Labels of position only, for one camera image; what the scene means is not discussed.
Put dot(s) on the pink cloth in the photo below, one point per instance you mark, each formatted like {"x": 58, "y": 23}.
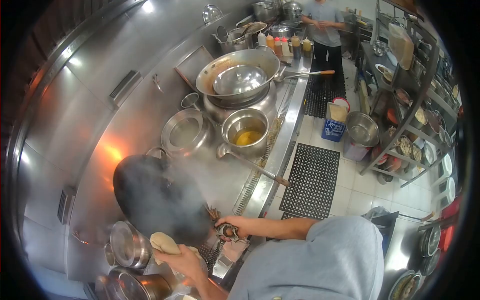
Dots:
{"x": 236, "y": 250}

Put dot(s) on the hanging steel lid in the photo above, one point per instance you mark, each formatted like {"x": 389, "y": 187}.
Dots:
{"x": 212, "y": 13}

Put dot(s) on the black wok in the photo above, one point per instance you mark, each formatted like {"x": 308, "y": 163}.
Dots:
{"x": 150, "y": 195}

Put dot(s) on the large steel wok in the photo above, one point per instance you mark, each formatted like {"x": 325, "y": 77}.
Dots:
{"x": 210, "y": 71}

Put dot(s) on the white plastic stools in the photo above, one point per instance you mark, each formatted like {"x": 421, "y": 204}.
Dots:
{"x": 446, "y": 180}

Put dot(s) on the round steel water basin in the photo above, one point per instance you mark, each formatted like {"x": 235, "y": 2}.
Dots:
{"x": 185, "y": 131}

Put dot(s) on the black rubber floor mat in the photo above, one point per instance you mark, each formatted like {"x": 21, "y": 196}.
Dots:
{"x": 324, "y": 93}
{"x": 311, "y": 180}

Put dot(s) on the leaning steel tray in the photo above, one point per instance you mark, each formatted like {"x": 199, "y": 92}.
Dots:
{"x": 193, "y": 65}

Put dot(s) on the steel container with lid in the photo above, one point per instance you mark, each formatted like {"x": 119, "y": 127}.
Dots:
{"x": 129, "y": 245}

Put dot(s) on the steel pots with strainer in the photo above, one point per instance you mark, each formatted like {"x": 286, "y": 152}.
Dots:
{"x": 236, "y": 37}

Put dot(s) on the grey bucket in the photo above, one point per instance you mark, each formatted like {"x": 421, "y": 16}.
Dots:
{"x": 354, "y": 152}

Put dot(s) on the beige cloth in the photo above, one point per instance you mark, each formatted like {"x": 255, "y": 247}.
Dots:
{"x": 165, "y": 242}

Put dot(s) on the person's body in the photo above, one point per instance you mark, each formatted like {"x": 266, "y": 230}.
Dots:
{"x": 318, "y": 262}

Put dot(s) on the row of sauce bottles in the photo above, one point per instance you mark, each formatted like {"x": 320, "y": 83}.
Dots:
{"x": 285, "y": 45}

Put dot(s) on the person's right fingers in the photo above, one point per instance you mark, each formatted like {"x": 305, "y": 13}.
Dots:
{"x": 225, "y": 235}

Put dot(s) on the blue carton box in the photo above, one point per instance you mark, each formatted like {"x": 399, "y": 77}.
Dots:
{"x": 333, "y": 127}

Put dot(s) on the bamboo wok brush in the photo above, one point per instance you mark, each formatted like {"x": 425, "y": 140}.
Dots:
{"x": 221, "y": 225}

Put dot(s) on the person's left fingers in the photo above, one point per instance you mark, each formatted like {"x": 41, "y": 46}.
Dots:
{"x": 165, "y": 257}

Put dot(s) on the person's right hand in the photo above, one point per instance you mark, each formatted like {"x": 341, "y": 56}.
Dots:
{"x": 236, "y": 224}

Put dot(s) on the dark steel pot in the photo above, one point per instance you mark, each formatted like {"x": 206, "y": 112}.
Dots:
{"x": 142, "y": 285}

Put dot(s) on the plate with food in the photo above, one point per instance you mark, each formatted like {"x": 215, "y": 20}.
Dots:
{"x": 405, "y": 287}

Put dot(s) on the person's left hand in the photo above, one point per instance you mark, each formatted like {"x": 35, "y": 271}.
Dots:
{"x": 183, "y": 264}

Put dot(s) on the steel pot with oil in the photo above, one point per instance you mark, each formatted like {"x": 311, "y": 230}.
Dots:
{"x": 245, "y": 131}

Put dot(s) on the small steel cup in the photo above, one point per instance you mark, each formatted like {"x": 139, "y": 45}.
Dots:
{"x": 189, "y": 100}

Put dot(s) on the stack of plates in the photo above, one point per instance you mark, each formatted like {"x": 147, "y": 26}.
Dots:
{"x": 431, "y": 245}

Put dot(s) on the round steel lid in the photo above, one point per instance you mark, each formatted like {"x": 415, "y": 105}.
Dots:
{"x": 240, "y": 79}

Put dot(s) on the steel stockpots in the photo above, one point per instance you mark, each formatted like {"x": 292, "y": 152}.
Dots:
{"x": 277, "y": 9}

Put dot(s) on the metal rack with dishes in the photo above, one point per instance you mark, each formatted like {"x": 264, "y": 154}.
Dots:
{"x": 408, "y": 112}

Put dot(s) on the large steel bowl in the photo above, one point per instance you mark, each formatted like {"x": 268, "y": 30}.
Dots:
{"x": 362, "y": 129}

